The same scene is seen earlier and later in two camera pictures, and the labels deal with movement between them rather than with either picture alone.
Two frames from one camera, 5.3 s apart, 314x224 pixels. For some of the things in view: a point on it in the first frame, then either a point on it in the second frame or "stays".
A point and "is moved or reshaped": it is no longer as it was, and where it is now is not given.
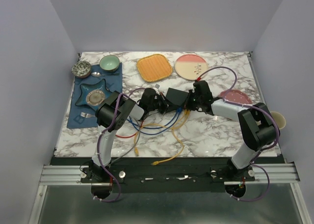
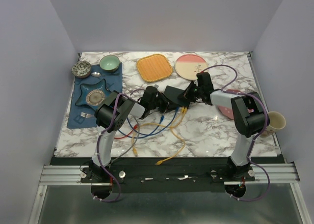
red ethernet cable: [132, 135] is moved or reshaped
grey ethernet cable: [133, 147] stays
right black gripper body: [193, 102] -> [194, 92]
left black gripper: [168, 105] stays
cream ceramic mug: [280, 120] stays
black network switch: [178, 97] stays
